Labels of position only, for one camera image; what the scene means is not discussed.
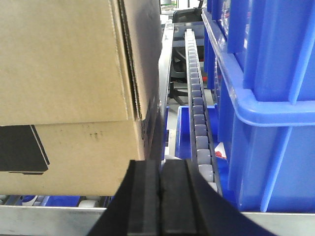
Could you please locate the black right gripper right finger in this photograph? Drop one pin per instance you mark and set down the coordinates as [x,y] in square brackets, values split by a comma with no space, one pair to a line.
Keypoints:
[191,207]

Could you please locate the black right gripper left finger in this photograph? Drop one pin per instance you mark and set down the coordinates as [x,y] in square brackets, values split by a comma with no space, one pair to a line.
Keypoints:
[134,211]

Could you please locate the brown EcoFlow cardboard box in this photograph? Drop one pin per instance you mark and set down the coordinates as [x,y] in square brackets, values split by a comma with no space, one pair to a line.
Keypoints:
[78,93]

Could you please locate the grey roller conveyor track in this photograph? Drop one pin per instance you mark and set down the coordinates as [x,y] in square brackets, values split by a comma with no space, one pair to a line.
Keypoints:
[201,140]

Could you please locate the blue bin behind track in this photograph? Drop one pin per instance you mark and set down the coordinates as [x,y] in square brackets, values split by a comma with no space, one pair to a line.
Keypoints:
[182,146]

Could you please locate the large blue plastic crate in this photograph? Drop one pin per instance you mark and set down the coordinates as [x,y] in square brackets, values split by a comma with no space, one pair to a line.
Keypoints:
[261,66]

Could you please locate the metal shelf front rail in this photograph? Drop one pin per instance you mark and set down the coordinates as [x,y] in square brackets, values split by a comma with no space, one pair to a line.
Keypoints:
[76,221]

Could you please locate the metal shelf side rail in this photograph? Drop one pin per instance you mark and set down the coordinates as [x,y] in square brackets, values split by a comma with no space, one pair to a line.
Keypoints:
[164,65]

